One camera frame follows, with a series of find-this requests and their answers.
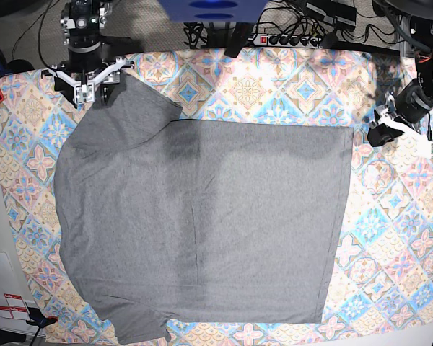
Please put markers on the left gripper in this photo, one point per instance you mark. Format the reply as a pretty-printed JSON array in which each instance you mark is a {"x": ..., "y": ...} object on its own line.
[{"x": 408, "y": 107}]

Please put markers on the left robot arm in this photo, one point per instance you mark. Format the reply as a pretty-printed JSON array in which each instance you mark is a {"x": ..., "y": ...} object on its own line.
[{"x": 421, "y": 40}]

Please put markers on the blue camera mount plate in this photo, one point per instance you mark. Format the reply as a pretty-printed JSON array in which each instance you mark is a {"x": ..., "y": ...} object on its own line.
[{"x": 213, "y": 10}]

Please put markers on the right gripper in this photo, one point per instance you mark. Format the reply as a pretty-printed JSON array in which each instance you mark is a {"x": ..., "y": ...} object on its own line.
[{"x": 93, "y": 73}]

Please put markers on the grey T-shirt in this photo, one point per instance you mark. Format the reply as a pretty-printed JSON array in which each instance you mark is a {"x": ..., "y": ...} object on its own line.
[{"x": 198, "y": 220}]

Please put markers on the black centre post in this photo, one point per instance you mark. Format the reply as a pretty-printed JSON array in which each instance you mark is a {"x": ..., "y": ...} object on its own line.
[{"x": 239, "y": 38}]

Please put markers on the patterned tile tablecloth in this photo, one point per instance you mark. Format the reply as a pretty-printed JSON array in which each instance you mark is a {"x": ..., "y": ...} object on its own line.
[{"x": 383, "y": 273}]

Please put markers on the white power strip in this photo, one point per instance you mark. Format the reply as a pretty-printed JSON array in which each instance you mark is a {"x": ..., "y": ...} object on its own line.
[{"x": 285, "y": 41}]

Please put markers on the white box with red labels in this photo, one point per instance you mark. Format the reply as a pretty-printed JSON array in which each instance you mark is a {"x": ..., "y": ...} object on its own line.
[{"x": 9, "y": 286}]

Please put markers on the blue clamp bottom left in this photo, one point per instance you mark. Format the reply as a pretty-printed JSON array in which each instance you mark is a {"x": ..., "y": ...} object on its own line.
[{"x": 40, "y": 321}]

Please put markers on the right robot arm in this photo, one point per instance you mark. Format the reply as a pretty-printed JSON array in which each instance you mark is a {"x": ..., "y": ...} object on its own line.
[{"x": 81, "y": 23}]

